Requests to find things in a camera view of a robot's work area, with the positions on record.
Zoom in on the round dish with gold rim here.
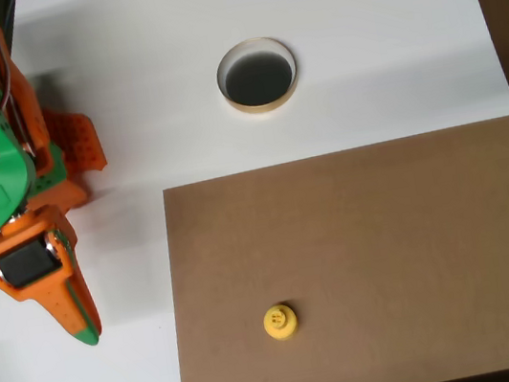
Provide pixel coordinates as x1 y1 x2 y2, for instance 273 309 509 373
210 32 306 121

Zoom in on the brown fibreboard sheet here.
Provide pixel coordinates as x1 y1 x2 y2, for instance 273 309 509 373
144 115 509 382

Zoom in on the small yellow plastic piece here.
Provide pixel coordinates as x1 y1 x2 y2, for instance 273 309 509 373
260 300 302 344

